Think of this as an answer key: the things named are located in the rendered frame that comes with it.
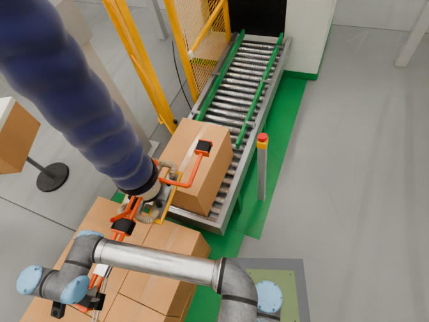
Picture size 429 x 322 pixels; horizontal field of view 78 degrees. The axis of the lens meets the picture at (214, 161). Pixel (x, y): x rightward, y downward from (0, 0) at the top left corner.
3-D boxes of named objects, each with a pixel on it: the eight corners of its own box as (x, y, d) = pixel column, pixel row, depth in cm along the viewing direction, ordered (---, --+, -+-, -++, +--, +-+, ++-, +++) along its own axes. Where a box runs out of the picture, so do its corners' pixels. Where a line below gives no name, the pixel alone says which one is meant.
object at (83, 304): (89, 285, 127) (83, 284, 123) (101, 291, 125) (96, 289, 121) (79, 305, 123) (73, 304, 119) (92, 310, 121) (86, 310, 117)
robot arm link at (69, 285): (83, 266, 88) (52, 259, 90) (66, 305, 82) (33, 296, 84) (97, 272, 95) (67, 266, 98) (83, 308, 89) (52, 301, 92)
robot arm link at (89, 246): (263, 260, 87) (73, 224, 95) (260, 303, 80) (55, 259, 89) (259, 268, 97) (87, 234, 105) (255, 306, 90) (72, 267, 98)
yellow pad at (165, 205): (168, 170, 167) (166, 166, 163) (183, 173, 165) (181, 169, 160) (146, 221, 152) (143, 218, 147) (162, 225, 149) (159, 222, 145)
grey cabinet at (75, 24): (88, 34, 203) (64, -7, 178) (94, 35, 201) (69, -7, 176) (72, 52, 194) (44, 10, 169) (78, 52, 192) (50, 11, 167)
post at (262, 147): (259, 193, 273) (258, 134, 189) (265, 195, 271) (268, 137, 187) (257, 199, 270) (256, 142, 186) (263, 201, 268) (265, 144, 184)
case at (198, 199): (193, 145, 249) (182, 117, 215) (233, 156, 236) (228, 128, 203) (163, 202, 223) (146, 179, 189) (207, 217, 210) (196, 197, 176)
